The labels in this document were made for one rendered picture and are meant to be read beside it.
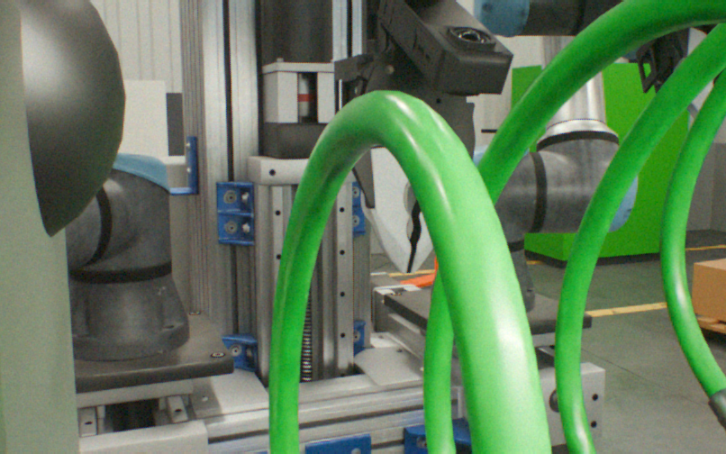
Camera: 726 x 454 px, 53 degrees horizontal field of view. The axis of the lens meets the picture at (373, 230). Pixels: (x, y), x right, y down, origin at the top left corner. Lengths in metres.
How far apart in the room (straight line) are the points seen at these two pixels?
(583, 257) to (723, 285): 4.24
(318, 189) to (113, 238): 0.61
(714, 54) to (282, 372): 0.22
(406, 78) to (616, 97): 6.14
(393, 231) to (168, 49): 6.00
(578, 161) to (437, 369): 0.70
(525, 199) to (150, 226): 0.49
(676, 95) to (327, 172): 0.16
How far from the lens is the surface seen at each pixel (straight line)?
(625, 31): 0.23
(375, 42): 0.53
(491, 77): 0.42
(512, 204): 1.00
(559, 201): 1.02
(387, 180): 0.49
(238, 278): 1.08
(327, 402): 0.96
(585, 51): 0.24
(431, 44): 0.42
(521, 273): 1.03
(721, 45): 0.32
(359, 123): 0.18
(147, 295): 0.88
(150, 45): 6.47
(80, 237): 0.81
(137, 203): 0.85
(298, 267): 0.29
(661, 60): 0.69
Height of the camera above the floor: 1.31
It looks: 9 degrees down
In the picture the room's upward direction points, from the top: straight up
